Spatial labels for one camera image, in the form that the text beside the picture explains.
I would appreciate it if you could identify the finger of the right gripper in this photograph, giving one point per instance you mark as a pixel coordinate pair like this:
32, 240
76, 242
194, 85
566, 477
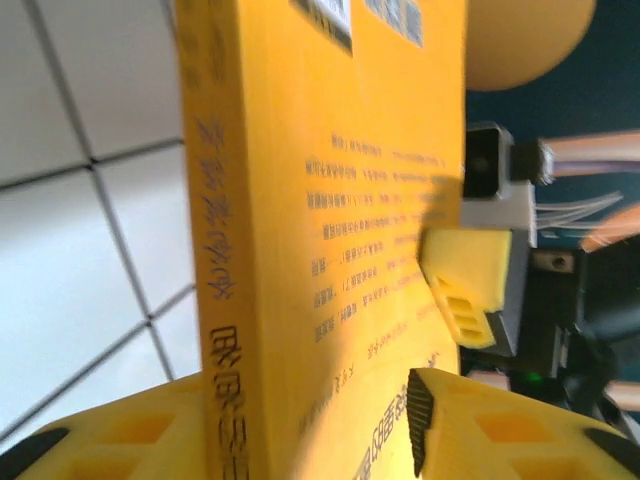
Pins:
465, 255

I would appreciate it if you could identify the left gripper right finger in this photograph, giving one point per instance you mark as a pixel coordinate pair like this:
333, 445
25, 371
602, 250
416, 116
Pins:
500, 440

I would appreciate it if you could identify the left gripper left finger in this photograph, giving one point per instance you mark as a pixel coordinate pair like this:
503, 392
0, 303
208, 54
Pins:
125, 440

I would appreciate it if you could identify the yellow book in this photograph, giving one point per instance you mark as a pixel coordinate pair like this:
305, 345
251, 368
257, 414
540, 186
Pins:
300, 150

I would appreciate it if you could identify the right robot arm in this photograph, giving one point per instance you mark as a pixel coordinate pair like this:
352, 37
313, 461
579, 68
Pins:
625, 320

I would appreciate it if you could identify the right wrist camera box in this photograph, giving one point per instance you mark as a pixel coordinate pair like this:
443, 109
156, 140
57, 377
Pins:
482, 160

